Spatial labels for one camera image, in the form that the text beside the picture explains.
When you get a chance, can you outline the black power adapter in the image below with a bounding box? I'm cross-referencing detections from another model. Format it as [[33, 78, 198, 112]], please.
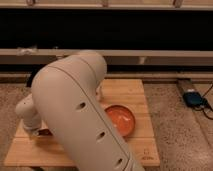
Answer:
[[183, 89, 203, 107]]

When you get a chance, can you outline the black cable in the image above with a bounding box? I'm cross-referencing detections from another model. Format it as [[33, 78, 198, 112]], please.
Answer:
[[198, 83, 213, 120]]

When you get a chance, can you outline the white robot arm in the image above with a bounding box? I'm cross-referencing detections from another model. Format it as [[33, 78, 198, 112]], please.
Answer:
[[15, 50, 145, 171]]

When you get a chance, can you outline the grey metal rail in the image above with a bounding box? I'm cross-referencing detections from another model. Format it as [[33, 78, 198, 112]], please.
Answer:
[[0, 48, 213, 66]]

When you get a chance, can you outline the dark red pepper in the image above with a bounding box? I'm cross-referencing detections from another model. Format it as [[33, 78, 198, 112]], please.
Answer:
[[38, 129, 53, 136]]

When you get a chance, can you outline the orange plate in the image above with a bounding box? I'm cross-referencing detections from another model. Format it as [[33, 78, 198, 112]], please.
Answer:
[[105, 105, 135, 137]]

